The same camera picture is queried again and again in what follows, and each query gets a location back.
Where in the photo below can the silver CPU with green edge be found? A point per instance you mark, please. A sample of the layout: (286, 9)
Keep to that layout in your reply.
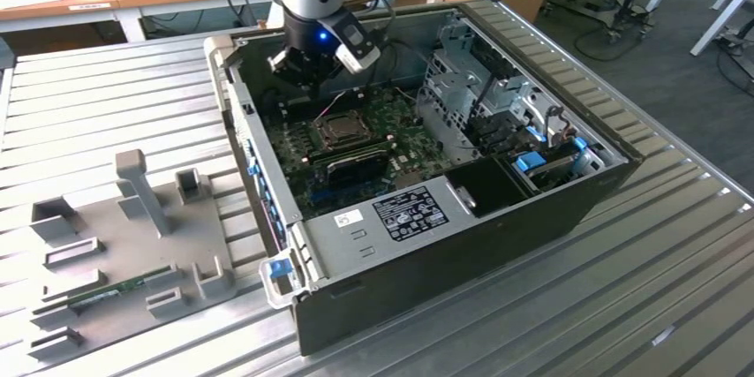
(344, 126)

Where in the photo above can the CPU socket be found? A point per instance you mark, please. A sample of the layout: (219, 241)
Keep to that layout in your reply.
(354, 142)

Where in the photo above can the blue expansion slot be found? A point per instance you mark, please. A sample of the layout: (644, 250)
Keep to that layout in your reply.
(324, 195)

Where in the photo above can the green RAM stick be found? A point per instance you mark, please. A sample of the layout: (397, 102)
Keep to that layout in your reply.
(348, 152)
(106, 292)

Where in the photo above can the silver drive bay cage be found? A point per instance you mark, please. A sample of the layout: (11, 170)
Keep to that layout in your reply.
(454, 85)

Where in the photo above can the green motherboard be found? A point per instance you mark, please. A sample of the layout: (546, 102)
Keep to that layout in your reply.
(413, 147)

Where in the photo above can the black graphics card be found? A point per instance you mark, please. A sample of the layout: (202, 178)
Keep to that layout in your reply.
(357, 171)

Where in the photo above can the gray power supply unit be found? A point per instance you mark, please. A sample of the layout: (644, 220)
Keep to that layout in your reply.
(348, 240)

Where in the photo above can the hard disk in blue carrier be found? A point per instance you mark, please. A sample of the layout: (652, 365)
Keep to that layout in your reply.
(530, 161)

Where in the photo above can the blue drive bay latch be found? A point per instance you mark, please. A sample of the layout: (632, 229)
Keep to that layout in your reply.
(580, 145)

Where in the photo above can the blue case release latch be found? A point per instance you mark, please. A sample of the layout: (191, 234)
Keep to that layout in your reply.
(278, 269)

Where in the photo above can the gray parts rack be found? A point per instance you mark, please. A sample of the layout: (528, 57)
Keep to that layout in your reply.
(118, 244)

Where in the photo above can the black and gray PC case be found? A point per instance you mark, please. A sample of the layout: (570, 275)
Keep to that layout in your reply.
(442, 297)

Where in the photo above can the white table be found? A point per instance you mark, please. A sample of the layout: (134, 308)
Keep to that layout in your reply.
(724, 19)

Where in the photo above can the small white table label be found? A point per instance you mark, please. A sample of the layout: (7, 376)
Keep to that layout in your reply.
(664, 336)

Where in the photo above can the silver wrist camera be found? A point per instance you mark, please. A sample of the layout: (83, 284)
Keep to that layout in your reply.
(354, 43)

